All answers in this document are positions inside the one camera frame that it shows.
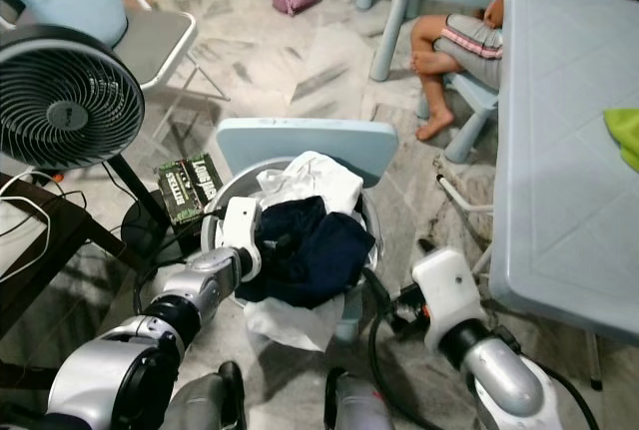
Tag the navy blue garment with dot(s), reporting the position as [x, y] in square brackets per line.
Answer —
[319, 260]

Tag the dark wooden table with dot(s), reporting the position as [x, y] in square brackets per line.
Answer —
[40, 260]

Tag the green printed cardboard box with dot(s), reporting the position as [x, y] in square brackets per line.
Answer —
[190, 186]

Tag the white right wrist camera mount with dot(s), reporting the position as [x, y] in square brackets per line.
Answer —
[449, 290]

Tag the grey robot leg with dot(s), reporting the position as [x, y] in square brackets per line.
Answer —
[210, 400]
[359, 405]

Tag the grey robot right leg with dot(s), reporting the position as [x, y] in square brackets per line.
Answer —
[359, 405]

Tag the white garment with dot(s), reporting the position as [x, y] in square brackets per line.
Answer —
[310, 176]

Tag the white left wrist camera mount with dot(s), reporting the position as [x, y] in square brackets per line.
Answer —
[242, 230]

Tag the light grey plastic folding table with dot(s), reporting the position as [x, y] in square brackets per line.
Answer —
[559, 151]

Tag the light blue plastic chair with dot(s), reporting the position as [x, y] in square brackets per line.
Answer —
[260, 141]

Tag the round metal basin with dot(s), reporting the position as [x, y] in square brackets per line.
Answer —
[230, 186]

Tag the grey metal folding chair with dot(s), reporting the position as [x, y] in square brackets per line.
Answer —
[160, 41]

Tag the child in teal shirt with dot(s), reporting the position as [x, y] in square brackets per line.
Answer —
[459, 41]

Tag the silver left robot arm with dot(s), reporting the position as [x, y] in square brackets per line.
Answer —
[120, 380]

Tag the small blue child chair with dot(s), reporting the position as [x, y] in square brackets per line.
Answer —
[469, 101]

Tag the black standing fan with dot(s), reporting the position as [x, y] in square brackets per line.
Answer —
[70, 101]

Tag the lime green shirt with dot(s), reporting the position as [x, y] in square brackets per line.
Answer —
[624, 136]

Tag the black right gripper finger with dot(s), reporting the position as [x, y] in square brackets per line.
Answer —
[424, 250]
[374, 290]

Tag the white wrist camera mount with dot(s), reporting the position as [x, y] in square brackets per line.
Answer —
[449, 290]
[242, 230]

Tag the grey robot left leg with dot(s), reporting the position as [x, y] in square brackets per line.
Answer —
[210, 400]

